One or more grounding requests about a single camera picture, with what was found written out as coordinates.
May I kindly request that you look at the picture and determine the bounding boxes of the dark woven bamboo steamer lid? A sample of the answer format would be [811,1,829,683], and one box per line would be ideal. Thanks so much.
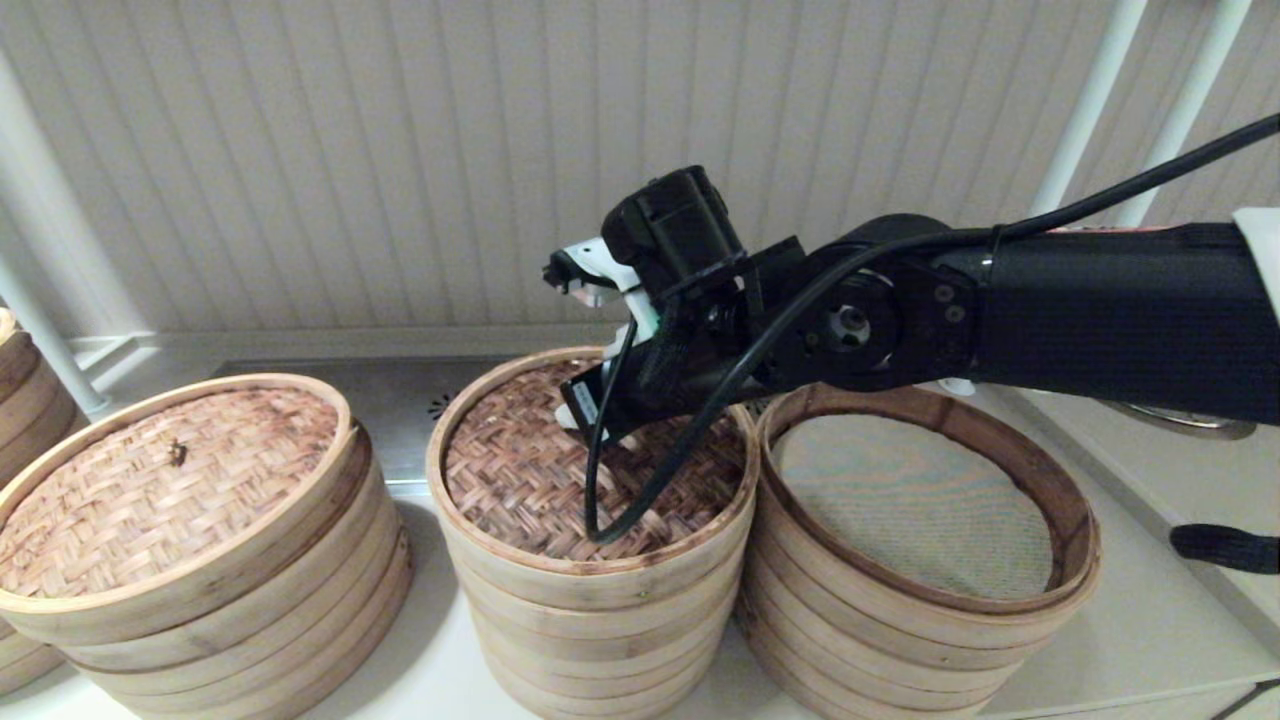
[427,347,761,576]

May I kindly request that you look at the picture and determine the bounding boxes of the bamboo steamer stack, pale cloth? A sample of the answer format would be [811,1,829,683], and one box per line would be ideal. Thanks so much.
[440,480,753,720]

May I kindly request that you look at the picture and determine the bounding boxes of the grey round steamer cloth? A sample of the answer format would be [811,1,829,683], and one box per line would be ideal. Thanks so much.
[770,413,1056,601]

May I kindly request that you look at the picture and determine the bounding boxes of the bamboo steamer stack, grey cloth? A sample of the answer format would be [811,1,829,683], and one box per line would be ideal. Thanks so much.
[735,385,1101,720]

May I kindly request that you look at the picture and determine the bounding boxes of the light woven bamboo steamer lid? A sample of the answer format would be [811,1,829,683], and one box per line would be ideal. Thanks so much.
[0,375,373,646]

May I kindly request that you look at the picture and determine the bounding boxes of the steel panel with flower vents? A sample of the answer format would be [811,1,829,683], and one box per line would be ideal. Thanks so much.
[215,355,501,491]

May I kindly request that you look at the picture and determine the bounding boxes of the thick white pole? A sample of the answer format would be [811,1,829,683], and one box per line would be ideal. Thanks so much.
[0,45,151,341]

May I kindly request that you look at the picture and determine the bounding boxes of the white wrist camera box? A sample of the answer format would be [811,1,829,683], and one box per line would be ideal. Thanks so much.
[543,238,666,346]

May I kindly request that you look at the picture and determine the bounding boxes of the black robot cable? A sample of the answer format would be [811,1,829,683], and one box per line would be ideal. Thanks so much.
[585,112,1280,546]

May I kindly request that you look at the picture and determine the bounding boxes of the black fabric strap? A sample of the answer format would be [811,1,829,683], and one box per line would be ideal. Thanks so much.
[1170,522,1280,576]

